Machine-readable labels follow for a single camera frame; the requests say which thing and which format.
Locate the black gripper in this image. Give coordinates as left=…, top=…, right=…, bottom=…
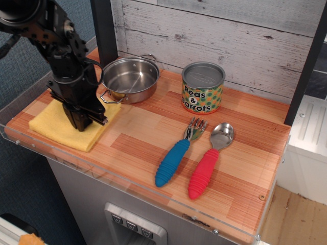
left=48, top=65, right=107, bottom=132

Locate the yellow cloth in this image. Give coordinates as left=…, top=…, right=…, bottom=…
left=29, top=100, right=121, bottom=152

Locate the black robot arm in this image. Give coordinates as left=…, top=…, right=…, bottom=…
left=1, top=1, right=107, bottom=131

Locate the small steel pot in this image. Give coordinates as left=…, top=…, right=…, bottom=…
left=100, top=54, right=160, bottom=104

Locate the silver button control panel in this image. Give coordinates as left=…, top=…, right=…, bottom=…
left=104, top=202, right=168, bottom=244

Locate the orange object bottom left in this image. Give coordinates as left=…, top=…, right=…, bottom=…
left=18, top=233, right=45, bottom=245

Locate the peas and carrots can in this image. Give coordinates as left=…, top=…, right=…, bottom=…
left=181, top=61, right=225, bottom=115

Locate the clear acrylic table guard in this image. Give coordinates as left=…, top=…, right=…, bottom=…
left=0, top=38, right=292, bottom=245

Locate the white ribbed cabinet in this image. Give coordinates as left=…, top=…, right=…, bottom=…
left=277, top=95, right=326, bottom=204

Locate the black braided cable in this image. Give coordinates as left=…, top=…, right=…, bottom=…
left=0, top=34, right=21, bottom=59

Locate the blue handled fork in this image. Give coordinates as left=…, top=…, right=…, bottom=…
left=155, top=117, right=207, bottom=187

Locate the black vertical post left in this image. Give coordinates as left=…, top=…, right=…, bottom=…
left=90, top=0, right=118, bottom=67

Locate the black vertical post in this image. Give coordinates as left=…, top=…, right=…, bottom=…
left=90, top=0, right=118, bottom=67
left=284, top=4, right=326, bottom=126

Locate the red handled spoon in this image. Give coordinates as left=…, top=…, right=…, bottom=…
left=188, top=122, right=234, bottom=200

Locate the black vertical post right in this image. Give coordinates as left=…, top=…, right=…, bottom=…
left=284, top=4, right=326, bottom=126

